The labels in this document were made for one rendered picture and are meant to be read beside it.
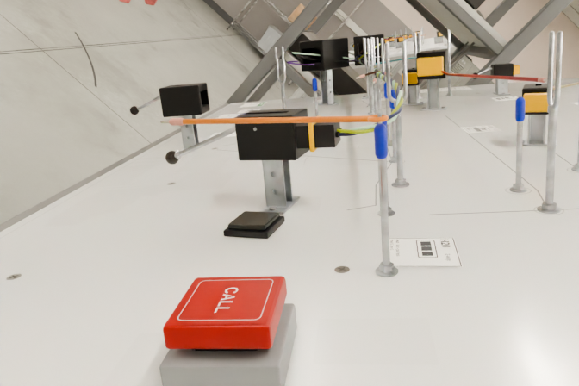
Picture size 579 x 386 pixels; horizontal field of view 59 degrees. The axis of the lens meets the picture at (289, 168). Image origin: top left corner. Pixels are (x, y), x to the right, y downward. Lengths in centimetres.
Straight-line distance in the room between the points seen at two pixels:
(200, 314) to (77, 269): 19
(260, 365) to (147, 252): 21
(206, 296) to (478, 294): 16
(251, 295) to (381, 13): 783
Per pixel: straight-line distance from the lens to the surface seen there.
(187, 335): 25
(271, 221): 43
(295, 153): 45
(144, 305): 35
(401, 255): 37
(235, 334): 24
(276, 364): 24
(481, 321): 30
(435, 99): 101
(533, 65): 847
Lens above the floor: 123
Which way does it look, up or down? 16 degrees down
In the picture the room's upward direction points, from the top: 43 degrees clockwise
